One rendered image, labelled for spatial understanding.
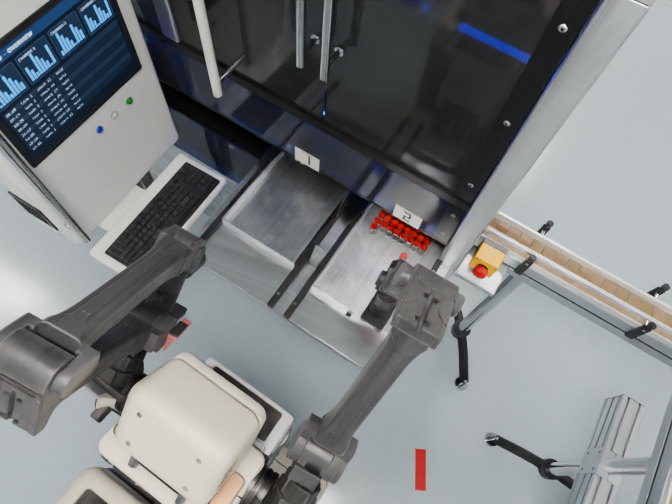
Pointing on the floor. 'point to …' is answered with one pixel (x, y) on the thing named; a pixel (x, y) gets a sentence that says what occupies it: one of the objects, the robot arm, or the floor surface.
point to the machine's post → (549, 116)
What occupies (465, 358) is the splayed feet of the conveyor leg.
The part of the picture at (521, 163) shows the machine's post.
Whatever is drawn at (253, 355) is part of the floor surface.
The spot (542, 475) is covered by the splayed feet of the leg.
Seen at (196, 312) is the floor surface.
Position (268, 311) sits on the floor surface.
